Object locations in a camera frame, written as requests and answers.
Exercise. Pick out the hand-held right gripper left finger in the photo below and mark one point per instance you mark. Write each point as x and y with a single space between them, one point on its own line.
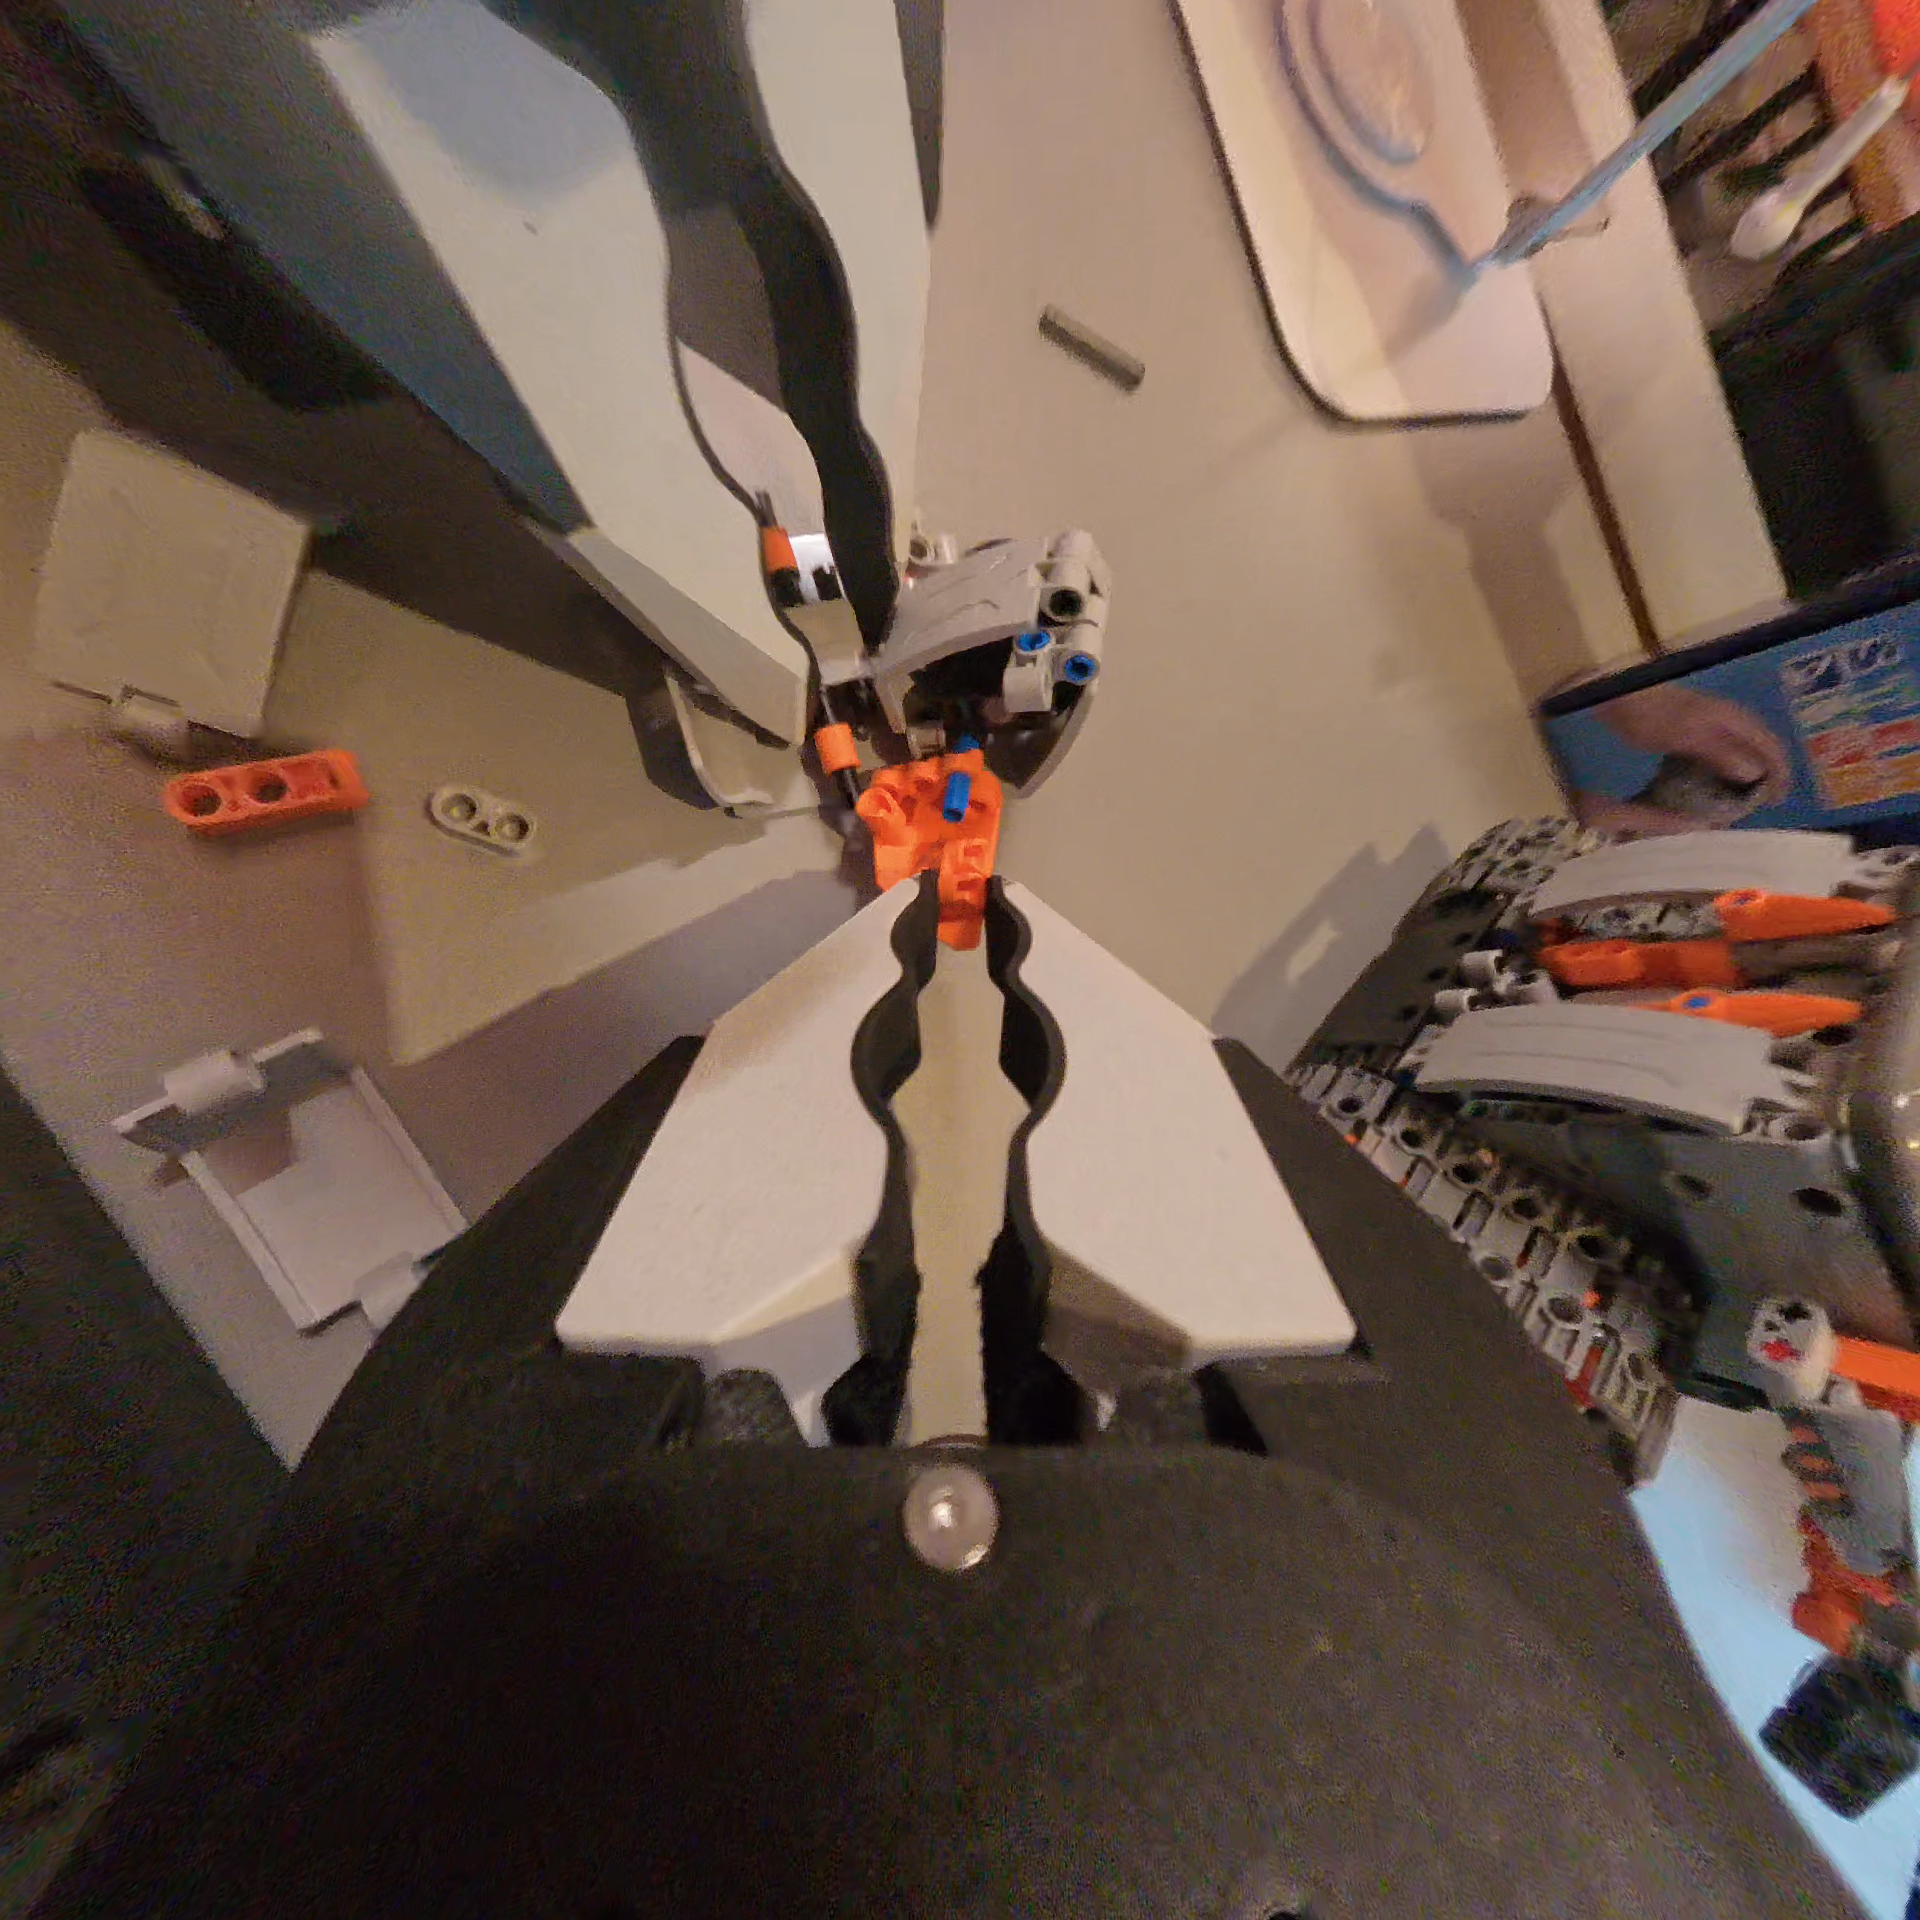
720 1200

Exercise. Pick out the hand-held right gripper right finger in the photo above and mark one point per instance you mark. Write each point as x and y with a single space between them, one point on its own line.
1186 1200

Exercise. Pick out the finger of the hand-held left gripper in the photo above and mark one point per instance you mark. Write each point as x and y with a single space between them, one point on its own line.
869 150
495 271

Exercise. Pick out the grey motor assembly orange panel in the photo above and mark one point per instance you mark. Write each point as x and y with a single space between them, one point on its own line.
962 599

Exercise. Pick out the short black axle pin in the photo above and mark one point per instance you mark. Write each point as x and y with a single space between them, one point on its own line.
1094 348

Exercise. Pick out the light grey flat clip panel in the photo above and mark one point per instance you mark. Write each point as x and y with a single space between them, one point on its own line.
316 1200

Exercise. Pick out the tracked toy robot vehicle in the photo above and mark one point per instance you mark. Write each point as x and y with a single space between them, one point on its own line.
1622 1185

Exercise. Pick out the grey ribbed hinged panel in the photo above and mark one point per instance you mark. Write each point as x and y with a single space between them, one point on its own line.
166 570

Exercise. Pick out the grey two-hole connector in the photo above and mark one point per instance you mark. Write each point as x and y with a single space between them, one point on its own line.
484 822

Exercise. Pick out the white rounded base board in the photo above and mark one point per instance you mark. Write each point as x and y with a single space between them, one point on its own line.
1350 301

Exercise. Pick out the clear document stand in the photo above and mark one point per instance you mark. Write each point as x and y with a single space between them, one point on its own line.
1372 61

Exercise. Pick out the orange three-hole beam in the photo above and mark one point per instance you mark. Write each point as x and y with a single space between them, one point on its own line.
340 777

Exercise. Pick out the light blue sheet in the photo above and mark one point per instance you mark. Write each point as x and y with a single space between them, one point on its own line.
1695 1575

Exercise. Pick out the dark perforated panel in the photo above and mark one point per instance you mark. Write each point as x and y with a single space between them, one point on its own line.
77 1425

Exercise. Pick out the blue toy kit box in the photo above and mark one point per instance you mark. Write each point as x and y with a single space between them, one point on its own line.
1845 720

